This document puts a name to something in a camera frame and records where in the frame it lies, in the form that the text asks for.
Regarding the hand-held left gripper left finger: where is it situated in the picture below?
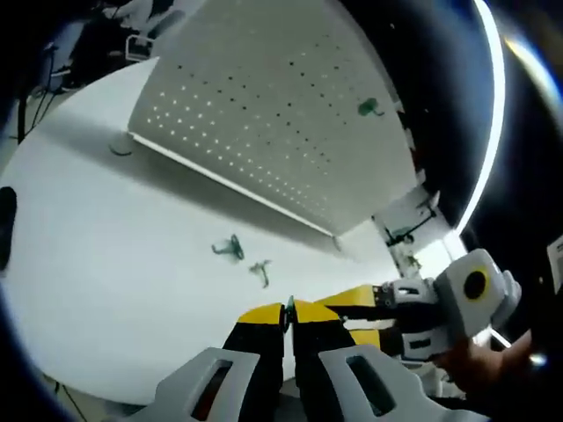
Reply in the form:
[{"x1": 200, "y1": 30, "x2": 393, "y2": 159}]
[{"x1": 153, "y1": 302, "x2": 285, "y2": 422}]

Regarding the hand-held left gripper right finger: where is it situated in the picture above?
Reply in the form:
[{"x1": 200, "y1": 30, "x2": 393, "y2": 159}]
[{"x1": 293, "y1": 299, "x2": 435, "y2": 422}]

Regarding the green hook assembly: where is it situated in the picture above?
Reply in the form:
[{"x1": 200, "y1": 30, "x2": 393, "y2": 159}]
[
  {"x1": 356, "y1": 97, "x2": 384, "y2": 119},
  {"x1": 281, "y1": 295, "x2": 296, "y2": 331},
  {"x1": 210, "y1": 235, "x2": 245, "y2": 261},
  {"x1": 248, "y1": 258, "x2": 273, "y2": 289}
]

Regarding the white perforated mounting plate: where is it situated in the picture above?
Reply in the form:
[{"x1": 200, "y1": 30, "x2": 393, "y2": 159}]
[{"x1": 108, "y1": 0, "x2": 426, "y2": 252}]

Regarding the person's right hand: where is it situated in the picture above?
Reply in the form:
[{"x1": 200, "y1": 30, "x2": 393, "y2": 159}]
[{"x1": 439, "y1": 329, "x2": 542, "y2": 399}]

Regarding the ceiling light strip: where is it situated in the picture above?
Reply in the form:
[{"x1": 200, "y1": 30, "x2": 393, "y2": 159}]
[{"x1": 448, "y1": 0, "x2": 507, "y2": 238}]

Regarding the black oval mouse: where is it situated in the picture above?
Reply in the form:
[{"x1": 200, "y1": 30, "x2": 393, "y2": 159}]
[{"x1": 0, "y1": 186, "x2": 18, "y2": 272}]

